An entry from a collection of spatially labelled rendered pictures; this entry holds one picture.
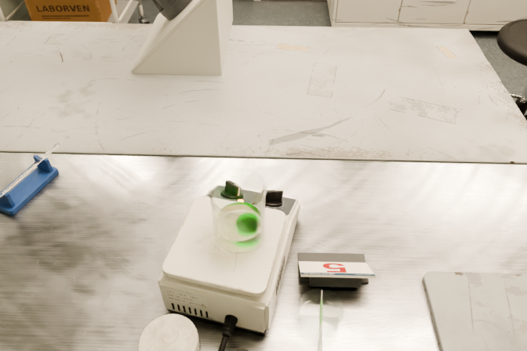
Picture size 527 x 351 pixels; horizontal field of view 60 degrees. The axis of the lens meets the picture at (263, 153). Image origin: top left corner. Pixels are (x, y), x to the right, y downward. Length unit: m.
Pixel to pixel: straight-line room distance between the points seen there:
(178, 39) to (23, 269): 0.51
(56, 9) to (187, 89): 1.96
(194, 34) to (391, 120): 0.41
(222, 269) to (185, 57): 0.55
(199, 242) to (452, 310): 0.31
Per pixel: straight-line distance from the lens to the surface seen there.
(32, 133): 0.91
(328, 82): 0.96
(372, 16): 3.06
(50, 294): 0.66
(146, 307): 0.61
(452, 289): 0.64
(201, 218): 0.57
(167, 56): 0.97
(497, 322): 0.64
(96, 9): 2.76
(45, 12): 2.86
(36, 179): 0.80
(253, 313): 0.53
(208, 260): 0.53
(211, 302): 0.54
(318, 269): 0.59
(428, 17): 3.14
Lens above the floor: 1.42
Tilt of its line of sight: 42 degrees down
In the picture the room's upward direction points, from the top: straight up
